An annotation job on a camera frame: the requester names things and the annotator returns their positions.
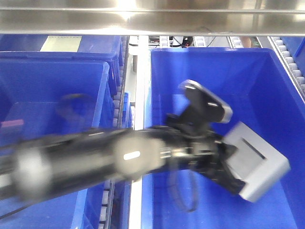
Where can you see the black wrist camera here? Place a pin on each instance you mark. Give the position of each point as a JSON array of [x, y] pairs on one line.
[[204, 106]]

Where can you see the gray square hollow base block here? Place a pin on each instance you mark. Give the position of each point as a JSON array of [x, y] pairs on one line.
[[257, 163]]

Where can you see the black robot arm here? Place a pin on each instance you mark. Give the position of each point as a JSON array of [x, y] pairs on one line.
[[55, 165]]

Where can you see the blue bin left of target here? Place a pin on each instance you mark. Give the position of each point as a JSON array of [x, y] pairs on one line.
[[43, 95]]

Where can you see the steel rack with blue bins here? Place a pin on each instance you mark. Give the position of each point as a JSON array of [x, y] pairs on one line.
[[93, 30]]

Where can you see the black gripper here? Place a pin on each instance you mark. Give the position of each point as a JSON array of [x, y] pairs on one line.
[[207, 149]]

